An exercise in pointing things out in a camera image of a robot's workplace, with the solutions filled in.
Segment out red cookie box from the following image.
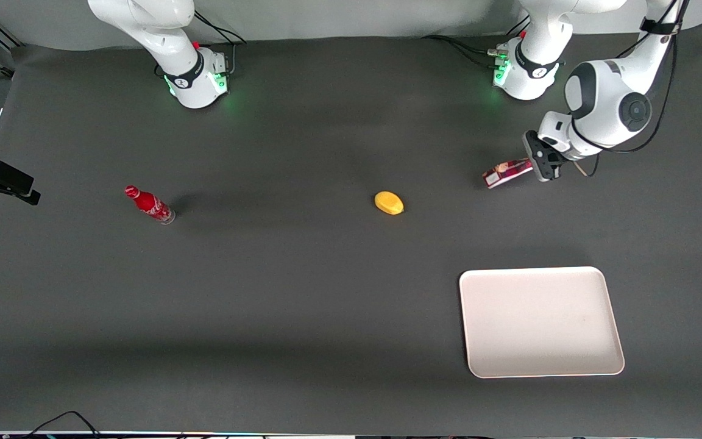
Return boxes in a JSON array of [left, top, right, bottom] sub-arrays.
[[483, 159, 534, 190]]

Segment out white rectangular tray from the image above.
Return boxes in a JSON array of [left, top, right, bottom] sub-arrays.
[[459, 266, 626, 379]]

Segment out yellow lemon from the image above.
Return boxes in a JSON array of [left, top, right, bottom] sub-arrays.
[[374, 191, 405, 216]]

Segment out red cola bottle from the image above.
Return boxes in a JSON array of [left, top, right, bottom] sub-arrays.
[[124, 185, 176, 226]]

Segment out black left arm base cables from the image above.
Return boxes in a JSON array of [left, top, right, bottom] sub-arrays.
[[422, 34, 510, 69]]

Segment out black arm base cables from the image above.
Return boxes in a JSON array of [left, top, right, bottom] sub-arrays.
[[422, 34, 510, 69], [193, 11, 247, 77]]

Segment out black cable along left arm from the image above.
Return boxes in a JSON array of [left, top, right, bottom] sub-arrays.
[[570, 0, 691, 178]]

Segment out black right arm base cables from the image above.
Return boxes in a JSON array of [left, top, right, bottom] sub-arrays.
[[193, 11, 247, 77]]

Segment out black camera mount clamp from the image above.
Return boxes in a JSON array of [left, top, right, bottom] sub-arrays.
[[0, 160, 41, 206]]

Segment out black looped cable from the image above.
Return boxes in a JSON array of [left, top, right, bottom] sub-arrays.
[[22, 410, 102, 439]]

